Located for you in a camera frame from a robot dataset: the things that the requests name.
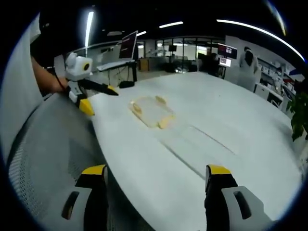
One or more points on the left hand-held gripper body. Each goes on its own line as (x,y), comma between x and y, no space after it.
(75,66)

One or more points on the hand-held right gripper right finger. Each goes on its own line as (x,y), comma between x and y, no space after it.
(223,209)

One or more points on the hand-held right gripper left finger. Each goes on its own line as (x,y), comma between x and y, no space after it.
(81,207)

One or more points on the white keyboard tray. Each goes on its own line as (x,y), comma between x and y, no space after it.
(114,65)

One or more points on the black monitor stand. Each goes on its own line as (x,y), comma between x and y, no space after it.
(132,72)

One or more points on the ceiling light strip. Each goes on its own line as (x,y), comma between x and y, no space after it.
(260,30)
(89,27)
(170,24)

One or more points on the cardboard box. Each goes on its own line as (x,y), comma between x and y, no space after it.
(144,65)

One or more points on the tilted computer monitor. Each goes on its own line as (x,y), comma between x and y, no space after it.
(128,45)

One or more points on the grey mesh office chair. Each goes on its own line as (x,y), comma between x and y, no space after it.
(48,144)

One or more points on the green potted plant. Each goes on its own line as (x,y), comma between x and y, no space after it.
(299,113)

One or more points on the white cabinet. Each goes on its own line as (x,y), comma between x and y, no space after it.
(262,91)

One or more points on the small desk monitor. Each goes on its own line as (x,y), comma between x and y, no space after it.
(225,62)

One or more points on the storage shelves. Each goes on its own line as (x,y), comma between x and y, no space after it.
(279,77)

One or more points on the wall screen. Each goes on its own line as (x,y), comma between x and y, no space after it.
(227,50)

